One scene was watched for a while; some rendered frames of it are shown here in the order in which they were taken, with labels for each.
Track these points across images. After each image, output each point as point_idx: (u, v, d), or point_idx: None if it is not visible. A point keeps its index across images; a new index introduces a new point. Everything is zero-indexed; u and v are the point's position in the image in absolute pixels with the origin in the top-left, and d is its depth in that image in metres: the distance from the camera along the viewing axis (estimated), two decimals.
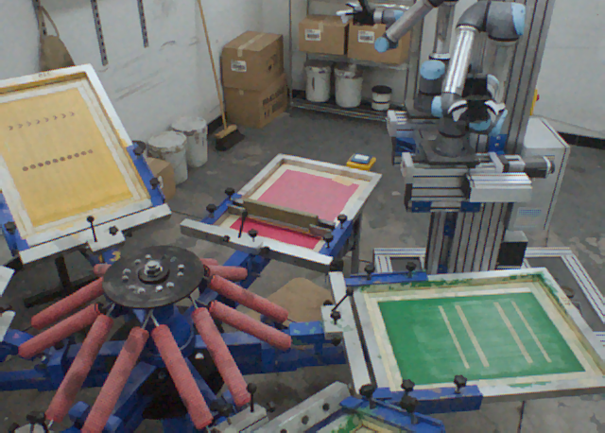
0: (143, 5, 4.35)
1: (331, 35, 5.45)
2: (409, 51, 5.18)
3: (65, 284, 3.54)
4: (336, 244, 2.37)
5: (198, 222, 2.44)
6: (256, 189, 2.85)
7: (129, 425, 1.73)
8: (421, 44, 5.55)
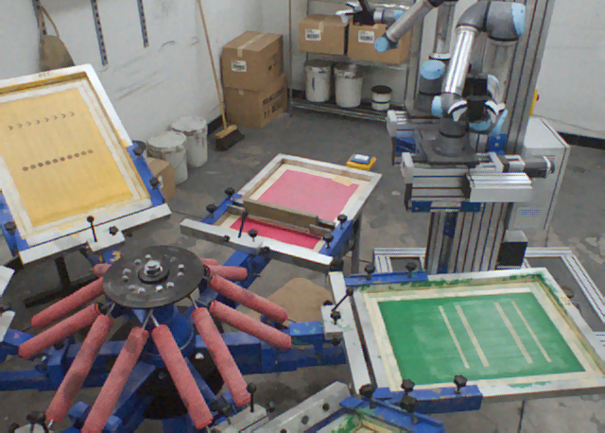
0: (143, 5, 4.35)
1: (331, 35, 5.45)
2: (409, 51, 5.18)
3: (65, 284, 3.54)
4: (336, 244, 2.37)
5: (198, 222, 2.44)
6: (256, 189, 2.85)
7: (129, 425, 1.73)
8: (421, 44, 5.55)
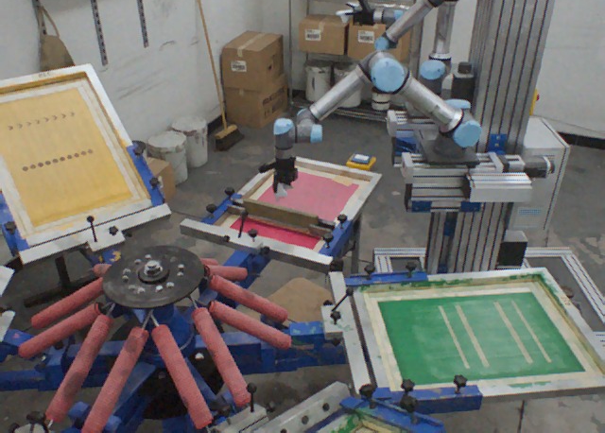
0: (143, 5, 4.35)
1: (331, 35, 5.45)
2: (409, 51, 5.18)
3: (65, 284, 3.54)
4: (336, 244, 2.37)
5: (198, 222, 2.44)
6: (256, 189, 2.85)
7: (129, 425, 1.73)
8: (421, 44, 5.55)
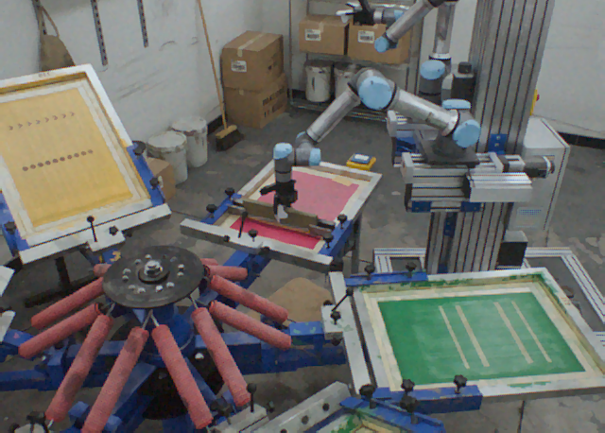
0: (143, 5, 4.35)
1: (331, 35, 5.45)
2: (409, 51, 5.18)
3: (65, 284, 3.54)
4: (336, 244, 2.37)
5: (198, 222, 2.44)
6: (256, 189, 2.85)
7: (129, 425, 1.73)
8: (421, 44, 5.55)
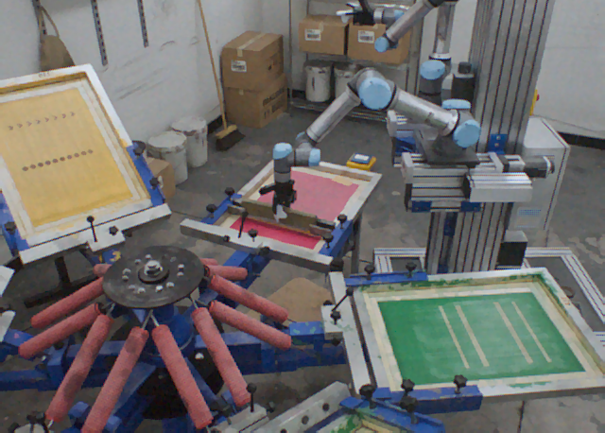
0: (143, 5, 4.35)
1: (331, 35, 5.45)
2: (409, 51, 5.18)
3: (65, 284, 3.54)
4: (336, 244, 2.37)
5: (198, 222, 2.44)
6: (256, 189, 2.85)
7: (129, 425, 1.73)
8: (421, 44, 5.55)
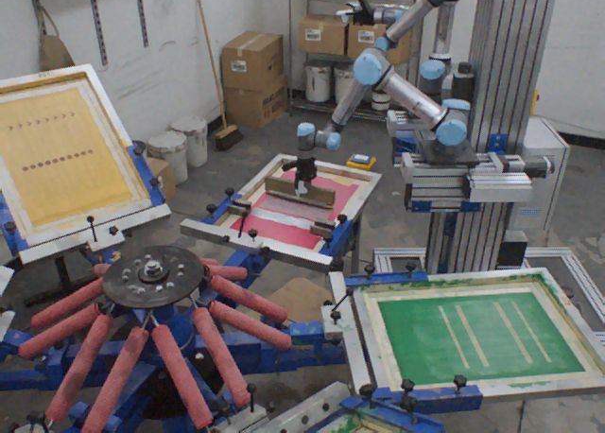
0: (143, 5, 4.35)
1: (331, 35, 5.45)
2: (409, 51, 5.18)
3: (65, 284, 3.54)
4: (336, 244, 2.37)
5: (198, 222, 2.44)
6: (256, 189, 2.85)
7: (129, 425, 1.73)
8: (421, 44, 5.55)
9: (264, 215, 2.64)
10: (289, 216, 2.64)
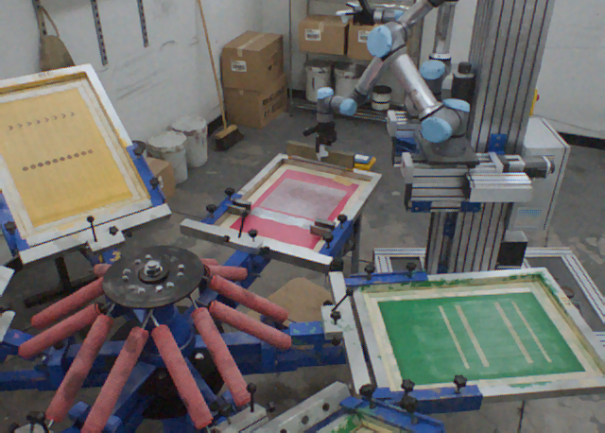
0: (143, 5, 4.35)
1: (331, 35, 5.45)
2: (409, 51, 5.18)
3: (65, 284, 3.54)
4: (336, 244, 2.37)
5: (198, 222, 2.44)
6: (256, 189, 2.85)
7: (129, 425, 1.73)
8: (421, 44, 5.55)
9: (264, 215, 2.64)
10: (289, 216, 2.64)
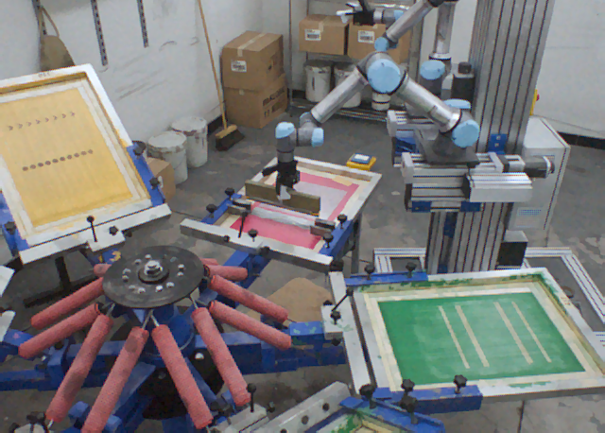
0: (143, 5, 4.35)
1: (331, 35, 5.45)
2: (409, 51, 5.18)
3: (65, 284, 3.54)
4: (336, 244, 2.37)
5: (198, 222, 2.44)
6: None
7: (129, 425, 1.73)
8: (421, 44, 5.55)
9: (264, 215, 2.64)
10: (289, 216, 2.64)
